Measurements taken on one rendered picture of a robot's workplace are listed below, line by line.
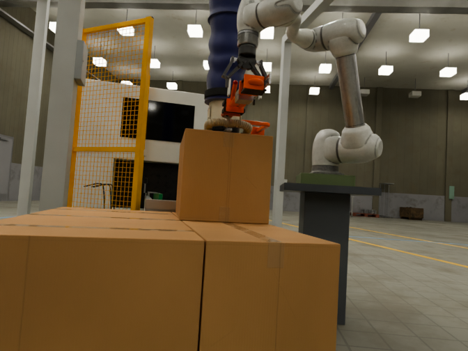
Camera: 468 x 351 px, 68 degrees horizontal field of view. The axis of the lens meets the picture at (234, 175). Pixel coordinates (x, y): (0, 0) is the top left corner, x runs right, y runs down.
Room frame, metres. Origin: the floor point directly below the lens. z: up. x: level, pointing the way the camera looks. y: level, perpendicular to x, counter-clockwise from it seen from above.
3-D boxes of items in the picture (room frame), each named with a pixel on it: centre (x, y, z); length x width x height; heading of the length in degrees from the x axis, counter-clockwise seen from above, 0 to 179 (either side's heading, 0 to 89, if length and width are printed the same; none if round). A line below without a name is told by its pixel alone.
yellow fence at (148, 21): (2.99, 1.13, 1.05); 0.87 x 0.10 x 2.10; 66
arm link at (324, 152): (2.06, -0.55, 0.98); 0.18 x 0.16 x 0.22; 48
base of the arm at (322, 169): (2.09, -0.54, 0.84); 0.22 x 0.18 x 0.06; 0
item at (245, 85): (1.26, -0.04, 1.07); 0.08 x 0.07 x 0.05; 12
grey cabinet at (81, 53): (2.69, 1.25, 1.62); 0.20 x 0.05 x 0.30; 14
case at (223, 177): (1.84, 0.08, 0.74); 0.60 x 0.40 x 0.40; 11
